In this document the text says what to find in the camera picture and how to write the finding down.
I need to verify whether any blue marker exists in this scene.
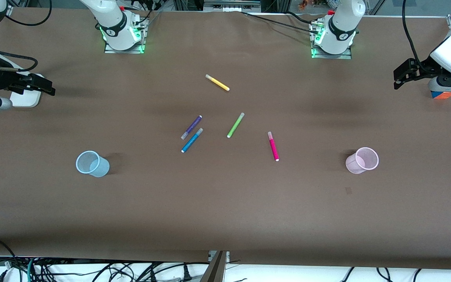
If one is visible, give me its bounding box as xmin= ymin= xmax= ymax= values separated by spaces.
xmin=181 ymin=128 xmax=204 ymax=154

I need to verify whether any black cable on table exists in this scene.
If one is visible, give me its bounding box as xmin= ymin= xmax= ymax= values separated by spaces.
xmin=241 ymin=11 xmax=322 ymax=36

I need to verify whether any purple marker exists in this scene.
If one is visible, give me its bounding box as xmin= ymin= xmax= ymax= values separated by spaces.
xmin=181 ymin=115 xmax=203 ymax=140

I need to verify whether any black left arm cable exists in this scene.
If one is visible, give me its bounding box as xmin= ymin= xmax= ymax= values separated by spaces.
xmin=401 ymin=0 xmax=424 ymax=73

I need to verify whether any grey background device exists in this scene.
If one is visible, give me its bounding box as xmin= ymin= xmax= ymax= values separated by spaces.
xmin=204 ymin=0 xmax=262 ymax=13

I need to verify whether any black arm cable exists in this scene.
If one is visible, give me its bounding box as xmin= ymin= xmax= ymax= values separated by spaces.
xmin=0 ymin=0 xmax=53 ymax=72
xmin=401 ymin=0 xmax=424 ymax=73

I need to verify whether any translucent pink plastic cup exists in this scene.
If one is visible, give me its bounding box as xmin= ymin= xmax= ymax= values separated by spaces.
xmin=345 ymin=147 xmax=379 ymax=174

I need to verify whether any orange background object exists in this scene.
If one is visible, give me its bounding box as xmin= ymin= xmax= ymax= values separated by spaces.
xmin=298 ymin=0 xmax=328 ymax=11

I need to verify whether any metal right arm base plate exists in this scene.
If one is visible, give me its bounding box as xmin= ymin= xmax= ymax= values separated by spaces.
xmin=103 ymin=16 xmax=146 ymax=54

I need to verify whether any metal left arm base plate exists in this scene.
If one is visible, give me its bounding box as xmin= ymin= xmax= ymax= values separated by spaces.
xmin=310 ymin=20 xmax=352 ymax=60

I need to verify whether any green marker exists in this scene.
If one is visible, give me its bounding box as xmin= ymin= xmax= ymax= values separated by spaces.
xmin=227 ymin=112 xmax=245 ymax=139

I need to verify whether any translucent blue plastic cup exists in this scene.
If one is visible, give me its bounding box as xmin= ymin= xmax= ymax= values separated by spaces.
xmin=76 ymin=150 xmax=110 ymax=178

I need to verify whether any white desk lamp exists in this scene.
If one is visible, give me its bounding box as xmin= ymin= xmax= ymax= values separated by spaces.
xmin=9 ymin=72 xmax=45 ymax=108

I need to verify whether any yellow marker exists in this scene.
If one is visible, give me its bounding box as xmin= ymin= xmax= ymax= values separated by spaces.
xmin=205 ymin=74 xmax=230 ymax=92

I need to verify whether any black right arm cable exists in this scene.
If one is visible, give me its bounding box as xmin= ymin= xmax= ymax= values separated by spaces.
xmin=0 ymin=0 xmax=53 ymax=72

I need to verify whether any brown table cover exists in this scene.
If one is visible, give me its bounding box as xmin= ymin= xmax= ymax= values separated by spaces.
xmin=0 ymin=8 xmax=451 ymax=271

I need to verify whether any dark metal table frame piece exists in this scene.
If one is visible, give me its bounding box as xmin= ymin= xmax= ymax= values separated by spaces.
xmin=200 ymin=251 xmax=230 ymax=282

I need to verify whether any pink marker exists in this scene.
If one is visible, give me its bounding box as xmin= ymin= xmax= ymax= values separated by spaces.
xmin=267 ymin=131 xmax=280 ymax=162

